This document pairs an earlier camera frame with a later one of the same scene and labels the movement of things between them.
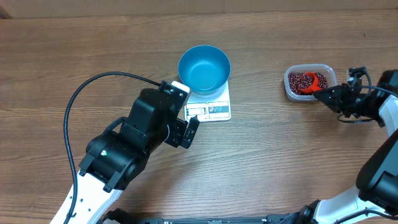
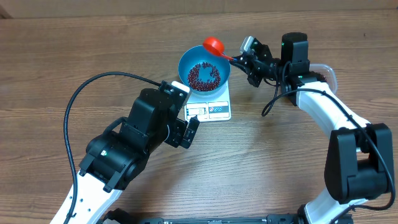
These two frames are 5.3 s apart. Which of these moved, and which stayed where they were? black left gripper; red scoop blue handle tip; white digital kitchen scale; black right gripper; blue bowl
Moved: black right gripper; red scoop blue handle tip
Stayed: black left gripper; blue bowl; white digital kitchen scale
